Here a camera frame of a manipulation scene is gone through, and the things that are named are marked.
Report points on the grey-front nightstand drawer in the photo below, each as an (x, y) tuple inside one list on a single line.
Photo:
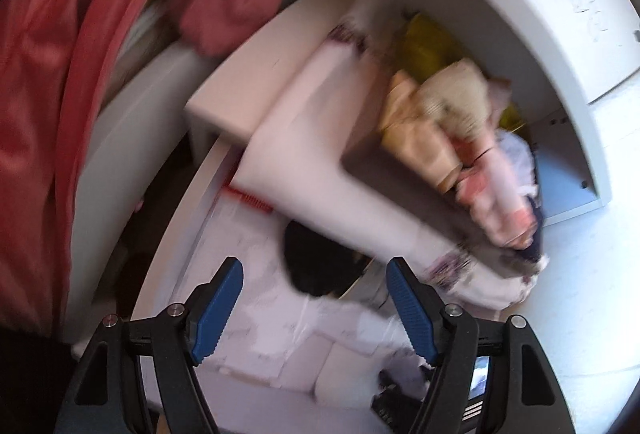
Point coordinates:
[(240, 93)]

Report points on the navy blue lace underwear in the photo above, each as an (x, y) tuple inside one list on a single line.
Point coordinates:
[(537, 226)]

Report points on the black underwear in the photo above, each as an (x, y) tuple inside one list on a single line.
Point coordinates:
[(315, 259)]

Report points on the beige underwear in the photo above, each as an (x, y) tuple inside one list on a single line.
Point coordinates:
[(410, 133)]

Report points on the amber translucent storage box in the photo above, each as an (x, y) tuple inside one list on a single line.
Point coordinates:
[(400, 186)]

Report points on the red packet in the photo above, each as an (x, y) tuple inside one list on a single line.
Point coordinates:
[(250, 200)]

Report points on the pink floral underwear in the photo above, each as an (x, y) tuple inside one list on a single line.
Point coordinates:
[(495, 194)]

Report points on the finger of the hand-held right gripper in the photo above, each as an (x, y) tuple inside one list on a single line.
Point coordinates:
[(395, 406)]

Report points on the white purple-floral folded cloth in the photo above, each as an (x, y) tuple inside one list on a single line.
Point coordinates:
[(310, 148)]

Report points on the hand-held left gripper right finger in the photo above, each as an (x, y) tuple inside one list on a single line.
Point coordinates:
[(415, 314)]

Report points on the white lace-trimmed underwear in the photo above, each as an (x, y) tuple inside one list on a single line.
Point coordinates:
[(517, 153)]

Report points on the white printed paper lining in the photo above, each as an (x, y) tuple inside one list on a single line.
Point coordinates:
[(270, 314)]

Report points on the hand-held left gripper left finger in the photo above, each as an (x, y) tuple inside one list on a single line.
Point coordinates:
[(215, 314)]

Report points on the red blanket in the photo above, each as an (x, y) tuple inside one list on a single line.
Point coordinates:
[(50, 88)]

